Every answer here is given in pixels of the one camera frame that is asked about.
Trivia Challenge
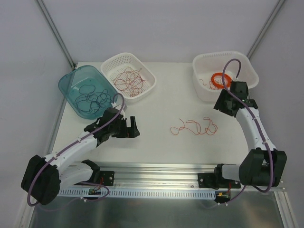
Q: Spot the orange red cable bundle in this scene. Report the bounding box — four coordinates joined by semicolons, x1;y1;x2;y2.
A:
170;116;218;136

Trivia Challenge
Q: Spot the dark purple thin cable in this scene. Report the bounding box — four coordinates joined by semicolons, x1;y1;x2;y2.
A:
76;84;112;112

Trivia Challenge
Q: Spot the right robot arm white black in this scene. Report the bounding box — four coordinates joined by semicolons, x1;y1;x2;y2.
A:
213;81;287;190

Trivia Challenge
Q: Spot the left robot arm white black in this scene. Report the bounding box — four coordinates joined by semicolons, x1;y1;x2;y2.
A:
21;107;140;207

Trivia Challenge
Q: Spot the white deep plastic tub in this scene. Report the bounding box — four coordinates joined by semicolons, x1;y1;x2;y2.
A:
192;51;259;103

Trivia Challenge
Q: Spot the teal transparent plastic bin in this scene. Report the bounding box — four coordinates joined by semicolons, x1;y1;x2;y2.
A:
58;65;117;120

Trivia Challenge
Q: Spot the white perforated plastic basket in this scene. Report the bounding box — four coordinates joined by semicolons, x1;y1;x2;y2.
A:
100;52;157;103

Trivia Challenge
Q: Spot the orange coiled cable in tub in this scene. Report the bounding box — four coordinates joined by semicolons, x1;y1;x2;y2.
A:
210;72;233;89

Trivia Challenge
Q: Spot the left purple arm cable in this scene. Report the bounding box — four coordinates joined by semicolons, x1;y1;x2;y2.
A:
27;93;125;207

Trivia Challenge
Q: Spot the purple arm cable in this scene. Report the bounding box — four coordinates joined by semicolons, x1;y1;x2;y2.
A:
222;58;276;192
27;93;125;207

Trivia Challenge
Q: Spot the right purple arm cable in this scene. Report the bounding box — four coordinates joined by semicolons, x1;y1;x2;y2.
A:
222;58;276;192

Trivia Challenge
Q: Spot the dark cable in teal bin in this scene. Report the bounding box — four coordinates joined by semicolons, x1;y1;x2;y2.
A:
75;93;110;115

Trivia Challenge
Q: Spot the aluminium mounting rail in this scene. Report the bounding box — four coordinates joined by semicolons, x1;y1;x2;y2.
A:
57;162;287;190

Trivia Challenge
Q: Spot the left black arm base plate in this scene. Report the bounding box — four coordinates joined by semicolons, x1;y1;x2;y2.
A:
94;171;115;186

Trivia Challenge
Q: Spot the red cable in basket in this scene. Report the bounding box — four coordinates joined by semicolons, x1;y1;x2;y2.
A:
122;70;146;88

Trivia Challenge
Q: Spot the right aluminium frame post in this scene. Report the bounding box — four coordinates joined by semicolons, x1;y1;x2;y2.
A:
247;0;287;60

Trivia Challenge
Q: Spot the aluminium frame post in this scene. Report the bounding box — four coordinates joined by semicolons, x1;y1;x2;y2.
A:
35;0;76;70
247;0;287;60

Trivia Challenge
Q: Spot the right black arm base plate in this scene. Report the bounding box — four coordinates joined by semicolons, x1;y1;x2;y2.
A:
198;173;241;190

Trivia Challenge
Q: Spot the white slotted cable duct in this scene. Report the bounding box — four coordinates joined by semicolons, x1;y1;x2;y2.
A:
58;187;216;200

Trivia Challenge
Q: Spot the left aluminium frame post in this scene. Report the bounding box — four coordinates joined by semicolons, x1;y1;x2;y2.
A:
35;0;76;70

